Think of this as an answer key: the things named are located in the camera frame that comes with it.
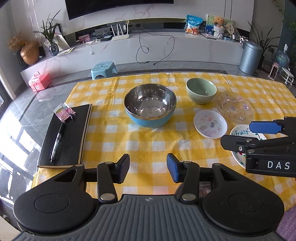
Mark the white Fruity plate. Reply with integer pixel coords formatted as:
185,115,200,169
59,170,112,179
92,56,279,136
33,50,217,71
230,125,266,169

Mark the clear glass plate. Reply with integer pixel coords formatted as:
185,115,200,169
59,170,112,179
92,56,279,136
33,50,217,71
215,91,254,124

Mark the small white sticker plate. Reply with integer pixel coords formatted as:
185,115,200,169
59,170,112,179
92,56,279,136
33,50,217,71
193,110,228,139

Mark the blue steel bowl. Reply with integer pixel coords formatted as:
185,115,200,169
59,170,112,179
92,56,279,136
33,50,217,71
124,83,177,128

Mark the green ceramic bowl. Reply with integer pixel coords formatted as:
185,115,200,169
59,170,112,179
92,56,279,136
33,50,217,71
186,78,217,105

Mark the white round side stool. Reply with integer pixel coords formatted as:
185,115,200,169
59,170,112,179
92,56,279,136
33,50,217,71
280,67,294,87

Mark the black pen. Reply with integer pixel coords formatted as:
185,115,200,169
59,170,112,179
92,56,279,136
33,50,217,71
50,122,66,163

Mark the yellow checkered tablecloth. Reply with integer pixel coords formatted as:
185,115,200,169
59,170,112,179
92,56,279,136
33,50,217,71
31,72,296,212

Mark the blue water jug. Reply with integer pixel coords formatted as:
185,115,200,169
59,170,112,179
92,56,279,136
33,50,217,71
274,44,290,68

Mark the grey metal trash bin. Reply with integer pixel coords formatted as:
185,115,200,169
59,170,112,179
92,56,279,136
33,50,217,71
239,41,263,76

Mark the potted plant by bin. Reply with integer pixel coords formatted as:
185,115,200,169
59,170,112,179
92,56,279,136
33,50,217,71
248,22,280,69

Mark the light blue plastic stool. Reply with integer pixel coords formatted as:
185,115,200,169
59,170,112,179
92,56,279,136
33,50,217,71
90,61,118,80

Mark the pink storage box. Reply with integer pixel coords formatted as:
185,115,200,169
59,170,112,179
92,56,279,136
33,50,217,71
28,72,52,92

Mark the teddy bear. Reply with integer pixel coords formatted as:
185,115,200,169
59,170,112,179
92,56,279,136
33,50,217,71
214,16,224,29

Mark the white tv cabinet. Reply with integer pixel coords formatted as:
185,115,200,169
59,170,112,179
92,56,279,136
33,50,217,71
21,32,243,83

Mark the blue snack bag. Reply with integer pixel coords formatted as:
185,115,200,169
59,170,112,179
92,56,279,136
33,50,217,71
186,15,203,35

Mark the white wifi router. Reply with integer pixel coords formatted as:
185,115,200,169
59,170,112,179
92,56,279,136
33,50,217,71
110,22,130,41

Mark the gold vase with dried flowers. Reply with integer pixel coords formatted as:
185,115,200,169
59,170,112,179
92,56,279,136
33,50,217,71
8,33,40,66

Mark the green plant in blue vase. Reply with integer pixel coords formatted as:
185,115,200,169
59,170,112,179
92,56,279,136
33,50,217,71
34,10,61,56

